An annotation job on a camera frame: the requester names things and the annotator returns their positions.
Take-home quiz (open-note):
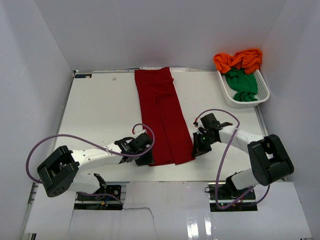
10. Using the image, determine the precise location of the black table label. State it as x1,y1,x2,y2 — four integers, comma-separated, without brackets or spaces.
74,74,92,79

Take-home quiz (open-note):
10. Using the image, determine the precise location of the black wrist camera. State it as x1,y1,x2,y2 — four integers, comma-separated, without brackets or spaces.
114,133,153,155
200,113,233,130

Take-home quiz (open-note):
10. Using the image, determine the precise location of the white perforated plastic basket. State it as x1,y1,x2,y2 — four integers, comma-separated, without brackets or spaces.
217,67,270,109

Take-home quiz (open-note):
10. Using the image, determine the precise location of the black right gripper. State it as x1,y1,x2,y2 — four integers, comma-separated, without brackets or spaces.
192,132,217,158

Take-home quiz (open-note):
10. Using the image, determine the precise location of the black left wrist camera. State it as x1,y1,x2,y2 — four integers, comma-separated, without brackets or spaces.
114,133,153,155

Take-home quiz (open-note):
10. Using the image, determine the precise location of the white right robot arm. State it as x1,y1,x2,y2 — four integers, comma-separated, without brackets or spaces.
192,125,295,200

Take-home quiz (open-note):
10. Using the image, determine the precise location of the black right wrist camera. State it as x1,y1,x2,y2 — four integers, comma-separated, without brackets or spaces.
200,113,233,130

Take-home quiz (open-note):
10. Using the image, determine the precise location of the orange t shirt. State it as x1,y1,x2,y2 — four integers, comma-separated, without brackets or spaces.
213,48,263,74

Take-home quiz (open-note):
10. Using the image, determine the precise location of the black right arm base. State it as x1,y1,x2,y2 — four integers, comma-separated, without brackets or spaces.
204,184,258,213

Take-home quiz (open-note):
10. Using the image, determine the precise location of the red t shirt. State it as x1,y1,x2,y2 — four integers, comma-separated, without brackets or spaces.
134,67,195,166

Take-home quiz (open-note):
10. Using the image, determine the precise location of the green t shirt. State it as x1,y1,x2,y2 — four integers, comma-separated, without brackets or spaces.
224,68,258,102

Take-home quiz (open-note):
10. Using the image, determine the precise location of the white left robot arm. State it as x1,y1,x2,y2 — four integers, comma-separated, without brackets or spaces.
37,140,155,200

